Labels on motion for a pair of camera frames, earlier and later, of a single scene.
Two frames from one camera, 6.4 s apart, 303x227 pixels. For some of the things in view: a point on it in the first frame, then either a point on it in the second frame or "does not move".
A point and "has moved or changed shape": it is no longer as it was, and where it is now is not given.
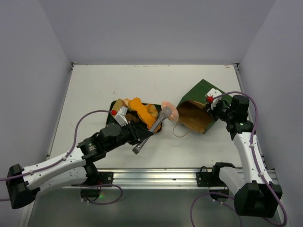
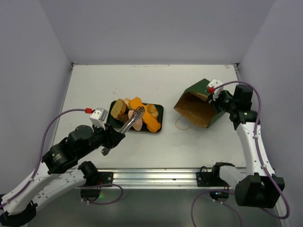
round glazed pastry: (152, 109) does not move
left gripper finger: (143, 134) -> (116, 137)
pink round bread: (174, 116) -> (138, 124)
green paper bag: (193, 112) has moved or changed shape
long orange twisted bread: (147, 118) does not move
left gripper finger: (142, 129) -> (115, 133)
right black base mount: (212, 179) does not move
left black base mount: (96, 178) does not move
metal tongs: (164, 112) -> (138, 111)
